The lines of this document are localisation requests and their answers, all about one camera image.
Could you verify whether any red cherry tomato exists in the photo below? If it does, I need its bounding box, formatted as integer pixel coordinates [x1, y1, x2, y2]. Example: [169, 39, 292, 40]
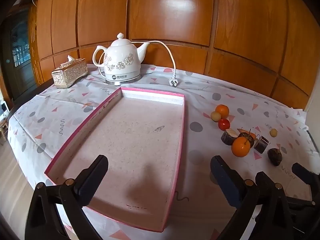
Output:
[218, 118, 230, 131]

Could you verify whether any pink shallow cardboard box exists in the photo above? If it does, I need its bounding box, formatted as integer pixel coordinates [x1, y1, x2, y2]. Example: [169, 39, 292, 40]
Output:
[44, 87, 187, 233]

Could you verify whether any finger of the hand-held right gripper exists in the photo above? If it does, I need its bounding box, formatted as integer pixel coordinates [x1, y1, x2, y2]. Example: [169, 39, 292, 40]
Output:
[292, 162, 320, 196]
[286, 195, 320, 232]

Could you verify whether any dark cut piece with shiny rim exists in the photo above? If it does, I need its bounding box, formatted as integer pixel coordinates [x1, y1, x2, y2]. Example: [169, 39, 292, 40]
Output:
[254, 135, 270, 154]

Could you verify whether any dark round fruit with stem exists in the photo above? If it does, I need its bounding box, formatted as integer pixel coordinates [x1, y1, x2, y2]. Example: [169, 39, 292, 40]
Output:
[238, 132, 255, 148]

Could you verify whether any dark brown rough lump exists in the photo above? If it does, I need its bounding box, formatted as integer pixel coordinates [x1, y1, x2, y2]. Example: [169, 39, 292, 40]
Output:
[267, 148, 283, 167]

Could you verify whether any white patterned tablecloth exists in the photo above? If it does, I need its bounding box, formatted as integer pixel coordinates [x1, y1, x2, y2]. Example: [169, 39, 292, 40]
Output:
[7, 64, 320, 240]

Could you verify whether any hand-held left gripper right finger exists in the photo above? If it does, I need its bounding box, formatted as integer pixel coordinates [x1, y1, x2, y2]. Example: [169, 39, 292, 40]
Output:
[210, 155, 295, 240]

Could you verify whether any white tissue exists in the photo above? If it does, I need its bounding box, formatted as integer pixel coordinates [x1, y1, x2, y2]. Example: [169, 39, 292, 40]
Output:
[61, 55, 77, 67]

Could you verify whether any white floral ceramic electric kettle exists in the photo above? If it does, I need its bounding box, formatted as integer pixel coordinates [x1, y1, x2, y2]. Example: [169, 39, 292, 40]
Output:
[92, 32, 150, 85]

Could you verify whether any orange with stem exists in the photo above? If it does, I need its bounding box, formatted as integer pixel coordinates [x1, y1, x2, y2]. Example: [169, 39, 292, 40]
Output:
[231, 136, 251, 158]

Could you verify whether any white power cord with plug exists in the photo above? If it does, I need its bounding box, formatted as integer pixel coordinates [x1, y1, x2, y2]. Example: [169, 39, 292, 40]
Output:
[99, 40, 180, 88]

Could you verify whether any dark-skinned cut piece pale face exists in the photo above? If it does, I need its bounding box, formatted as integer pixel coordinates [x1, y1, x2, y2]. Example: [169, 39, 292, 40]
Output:
[221, 128, 239, 146]

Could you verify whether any orange carrot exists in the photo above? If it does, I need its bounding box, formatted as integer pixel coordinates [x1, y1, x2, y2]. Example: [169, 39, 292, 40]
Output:
[237, 128, 258, 140]

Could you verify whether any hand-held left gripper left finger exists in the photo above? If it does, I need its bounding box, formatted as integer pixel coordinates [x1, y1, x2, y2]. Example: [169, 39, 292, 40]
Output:
[25, 154, 109, 240]

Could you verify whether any orange without stem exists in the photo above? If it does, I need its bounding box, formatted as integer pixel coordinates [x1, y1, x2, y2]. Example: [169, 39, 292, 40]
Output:
[215, 104, 230, 118]

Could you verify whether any glass-paned wooden door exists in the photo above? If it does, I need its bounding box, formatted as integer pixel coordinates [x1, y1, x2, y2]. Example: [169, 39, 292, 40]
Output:
[5, 12, 38, 100]

